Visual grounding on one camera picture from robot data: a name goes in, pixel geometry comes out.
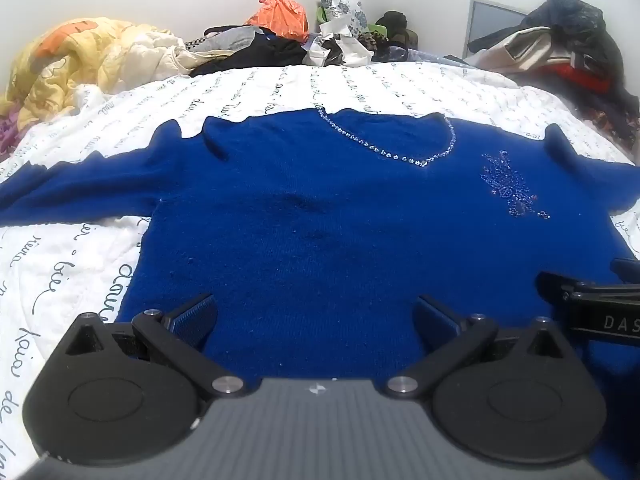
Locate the leopard print cloth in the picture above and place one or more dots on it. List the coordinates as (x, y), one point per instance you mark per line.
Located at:
(372, 40)

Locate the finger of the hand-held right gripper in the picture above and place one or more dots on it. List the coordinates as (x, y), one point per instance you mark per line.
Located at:
(627, 267)
(575, 287)

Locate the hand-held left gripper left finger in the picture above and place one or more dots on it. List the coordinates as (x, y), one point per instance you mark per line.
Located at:
(192, 316)

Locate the blue beaded sweater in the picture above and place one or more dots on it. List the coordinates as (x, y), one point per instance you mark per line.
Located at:
(325, 240)

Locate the floral pillow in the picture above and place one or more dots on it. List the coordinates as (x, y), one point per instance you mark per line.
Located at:
(350, 7)

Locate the purple patterned cloth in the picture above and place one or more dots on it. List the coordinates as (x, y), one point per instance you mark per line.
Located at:
(9, 135)

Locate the red cloth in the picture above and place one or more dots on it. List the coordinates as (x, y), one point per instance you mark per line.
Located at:
(580, 77)

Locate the grey framed panel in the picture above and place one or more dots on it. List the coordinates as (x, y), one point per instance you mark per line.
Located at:
(492, 15)

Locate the orange plastic bag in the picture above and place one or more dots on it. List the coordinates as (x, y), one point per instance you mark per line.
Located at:
(280, 15)

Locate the yellow quilt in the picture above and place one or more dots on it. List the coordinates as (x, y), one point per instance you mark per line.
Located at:
(75, 60)

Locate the black garment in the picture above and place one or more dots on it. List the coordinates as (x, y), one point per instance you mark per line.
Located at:
(250, 57)

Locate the beige cloth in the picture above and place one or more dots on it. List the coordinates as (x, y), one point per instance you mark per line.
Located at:
(525, 50)

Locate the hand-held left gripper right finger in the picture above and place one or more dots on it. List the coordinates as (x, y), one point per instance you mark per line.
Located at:
(434, 316)

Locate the grey garment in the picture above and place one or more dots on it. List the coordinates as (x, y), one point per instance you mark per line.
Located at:
(232, 37)

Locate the white printed blanket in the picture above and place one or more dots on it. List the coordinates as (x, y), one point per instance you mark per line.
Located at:
(350, 87)

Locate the cream cloth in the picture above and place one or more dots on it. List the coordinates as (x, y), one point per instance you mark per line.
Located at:
(187, 59)

